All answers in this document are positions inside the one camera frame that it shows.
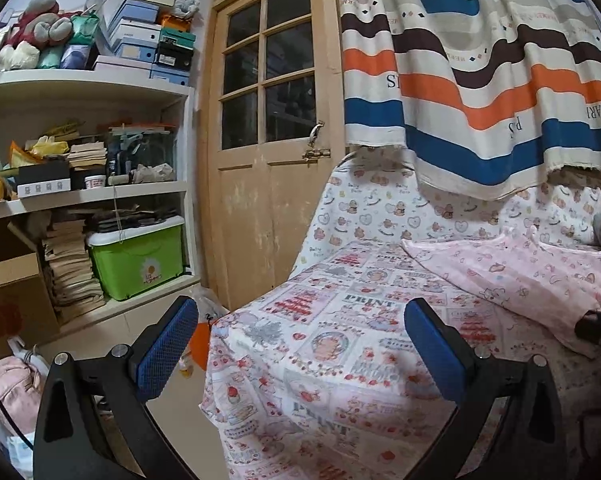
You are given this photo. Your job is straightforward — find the white shelving unit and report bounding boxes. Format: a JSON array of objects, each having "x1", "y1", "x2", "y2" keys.
[{"x1": 0, "y1": 67, "x2": 200, "y2": 351}]

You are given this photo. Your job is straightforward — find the bear printed cloth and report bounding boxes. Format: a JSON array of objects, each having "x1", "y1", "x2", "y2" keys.
[{"x1": 288, "y1": 147, "x2": 601, "y2": 281}]

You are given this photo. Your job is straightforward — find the pink backpack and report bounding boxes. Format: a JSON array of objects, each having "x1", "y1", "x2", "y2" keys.
[{"x1": 0, "y1": 355, "x2": 51, "y2": 436}]

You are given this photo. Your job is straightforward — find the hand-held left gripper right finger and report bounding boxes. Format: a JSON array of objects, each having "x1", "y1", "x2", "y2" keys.
[{"x1": 404, "y1": 298, "x2": 566, "y2": 480}]

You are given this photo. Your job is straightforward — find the orange plastic bag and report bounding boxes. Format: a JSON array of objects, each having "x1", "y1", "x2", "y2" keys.
[{"x1": 182, "y1": 320, "x2": 214, "y2": 379}]

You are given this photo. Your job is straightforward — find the wooden door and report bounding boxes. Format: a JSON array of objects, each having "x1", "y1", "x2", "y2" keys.
[{"x1": 196, "y1": 0, "x2": 349, "y2": 311}]

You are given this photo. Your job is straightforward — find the pink printed pants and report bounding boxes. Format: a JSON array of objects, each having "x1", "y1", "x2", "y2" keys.
[{"x1": 401, "y1": 227, "x2": 601, "y2": 359}]

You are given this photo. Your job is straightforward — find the stack of shoe boxes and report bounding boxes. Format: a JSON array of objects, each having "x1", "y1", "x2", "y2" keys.
[{"x1": 93, "y1": 0, "x2": 197, "y2": 87}]

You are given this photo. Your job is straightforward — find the stack of old papers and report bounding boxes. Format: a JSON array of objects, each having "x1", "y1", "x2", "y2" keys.
[{"x1": 40, "y1": 220, "x2": 106, "y2": 323}]

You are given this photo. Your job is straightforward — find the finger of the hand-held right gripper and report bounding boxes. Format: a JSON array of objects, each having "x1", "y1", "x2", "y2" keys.
[{"x1": 575, "y1": 310, "x2": 601, "y2": 358}]

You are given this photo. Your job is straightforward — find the black cable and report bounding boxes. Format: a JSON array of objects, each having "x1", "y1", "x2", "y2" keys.
[{"x1": 0, "y1": 360, "x2": 35, "y2": 457}]

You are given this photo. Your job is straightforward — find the red and grey plush toy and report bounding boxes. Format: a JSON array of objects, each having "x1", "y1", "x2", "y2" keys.
[{"x1": 3, "y1": 0, "x2": 74, "y2": 52}]

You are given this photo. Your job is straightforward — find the striped curtain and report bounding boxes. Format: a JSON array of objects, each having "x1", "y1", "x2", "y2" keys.
[{"x1": 335, "y1": 0, "x2": 601, "y2": 202}]

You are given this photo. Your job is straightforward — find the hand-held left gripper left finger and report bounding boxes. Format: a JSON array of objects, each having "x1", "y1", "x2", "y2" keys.
[{"x1": 33, "y1": 296, "x2": 200, "y2": 480}]

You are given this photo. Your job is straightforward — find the patchwork printed bed sheet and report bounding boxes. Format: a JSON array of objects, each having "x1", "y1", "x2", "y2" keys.
[{"x1": 199, "y1": 240, "x2": 601, "y2": 480}]

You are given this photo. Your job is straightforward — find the glass tank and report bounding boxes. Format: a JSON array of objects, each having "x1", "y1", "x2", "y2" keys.
[{"x1": 105, "y1": 127, "x2": 177, "y2": 186}]

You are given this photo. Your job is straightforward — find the cardboard box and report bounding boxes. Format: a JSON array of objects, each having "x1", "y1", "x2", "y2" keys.
[{"x1": 0, "y1": 252, "x2": 61, "y2": 363}]

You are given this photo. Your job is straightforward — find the white flat box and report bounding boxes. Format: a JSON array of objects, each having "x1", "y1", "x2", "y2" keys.
[{"x1": 16, "y1": 178, "x2": 72, "y2": 199}]

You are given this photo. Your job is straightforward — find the green storage box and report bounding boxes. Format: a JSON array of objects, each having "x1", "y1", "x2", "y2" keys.
[{"x1": 86, "y1": 216, "x2": 187, "y2": 302}]

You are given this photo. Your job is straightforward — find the metal door latch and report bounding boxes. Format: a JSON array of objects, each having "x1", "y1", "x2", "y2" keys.
[{"x1": 302, "y1": 121, "x2": 332, "y2": 162}]

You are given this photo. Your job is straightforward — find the white plastic bag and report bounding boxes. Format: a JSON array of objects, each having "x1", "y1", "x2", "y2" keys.
[{"x1": 193, "y1": 285, "x2": 230, "y2": 327}]

